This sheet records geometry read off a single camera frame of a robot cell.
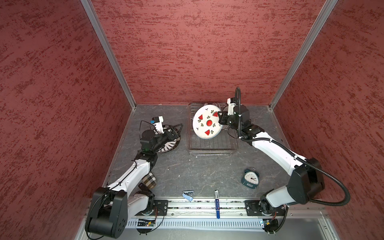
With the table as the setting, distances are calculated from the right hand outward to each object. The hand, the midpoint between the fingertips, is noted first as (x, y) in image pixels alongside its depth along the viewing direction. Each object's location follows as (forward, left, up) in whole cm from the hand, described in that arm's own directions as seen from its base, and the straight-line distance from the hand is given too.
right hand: (215, 115), depth 82 cm
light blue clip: (-35, +17, -24) cm, 46 cm away
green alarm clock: (-28, -18, -22) cm, 40 cm away
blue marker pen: (-40, +2, -24) cm, 46 cm away
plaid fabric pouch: (-28, +38, -21) cm, 51 cm away
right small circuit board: (-49, -24, -26) cm, 61 cm away
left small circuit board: (-47, +38, -27) cm, 66 cm away
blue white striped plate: (-6, +29, -22) cm, 37 cm away
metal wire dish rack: (-5, -7, -24) cm, 26 cm away
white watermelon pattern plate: (-1, +6, -5) cm, 8 cm away
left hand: (-7, +20, -3) cm, 22 cm away
